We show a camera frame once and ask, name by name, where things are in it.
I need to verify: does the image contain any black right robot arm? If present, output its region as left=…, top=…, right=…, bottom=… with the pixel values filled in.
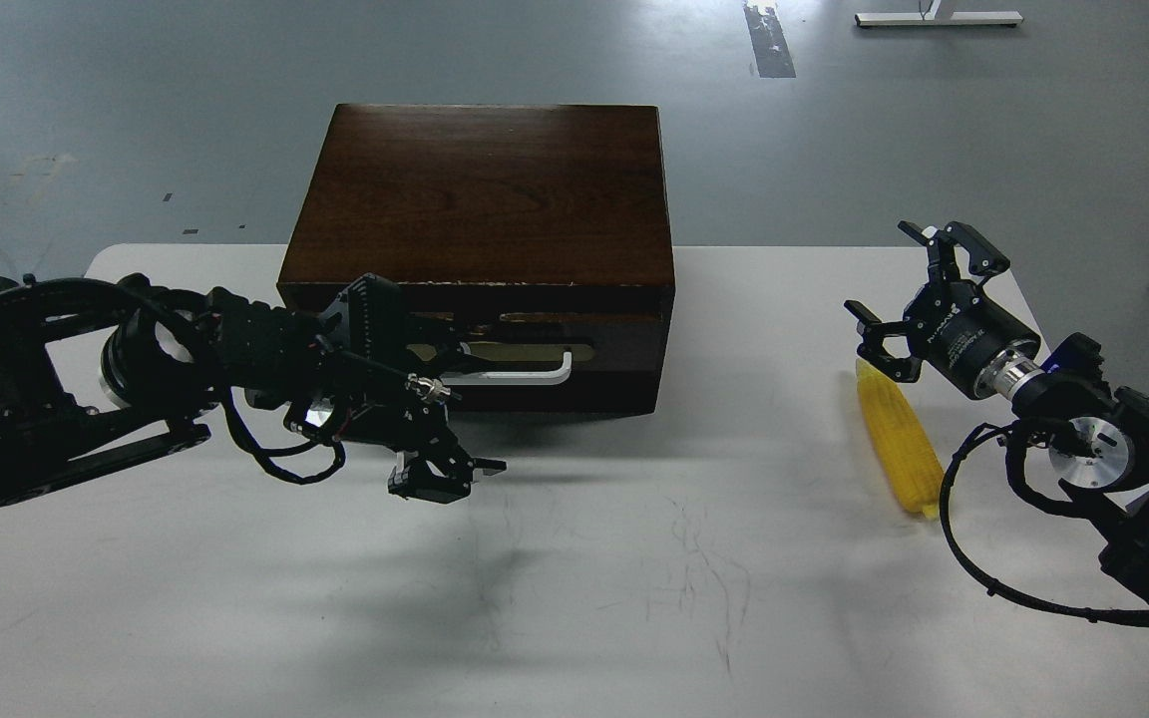
left=845, top=221, right=1149, bottom=628

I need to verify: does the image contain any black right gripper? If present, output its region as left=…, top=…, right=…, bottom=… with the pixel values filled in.
left=845, top=221, right=1044, bottom=402

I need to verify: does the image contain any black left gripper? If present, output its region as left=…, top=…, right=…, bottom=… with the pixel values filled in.
left=310, top=312, right=508, bottom=505

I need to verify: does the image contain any dark wooden drawer cabinet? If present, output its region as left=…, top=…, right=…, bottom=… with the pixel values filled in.
left=275, top=105, right=676, bottom=415

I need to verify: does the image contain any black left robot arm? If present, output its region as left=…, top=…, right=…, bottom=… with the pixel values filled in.
left=0, top=275, right=506, bottom=508

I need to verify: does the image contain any white table leg base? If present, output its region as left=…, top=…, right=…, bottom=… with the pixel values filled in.
left=854, top=1, right=1024, bottom=29

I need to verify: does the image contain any black tape strip on floor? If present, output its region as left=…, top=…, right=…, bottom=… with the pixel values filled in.
left=742, top=1, right=797, bottom=79

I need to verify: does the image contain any yellow corn cob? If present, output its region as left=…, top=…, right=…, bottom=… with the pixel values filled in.
left=856, top=356, right=944, bottom=520

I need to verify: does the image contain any wooden drawer with white handle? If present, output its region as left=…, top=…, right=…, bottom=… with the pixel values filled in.
left=277, top=276, right=674, bottom=381

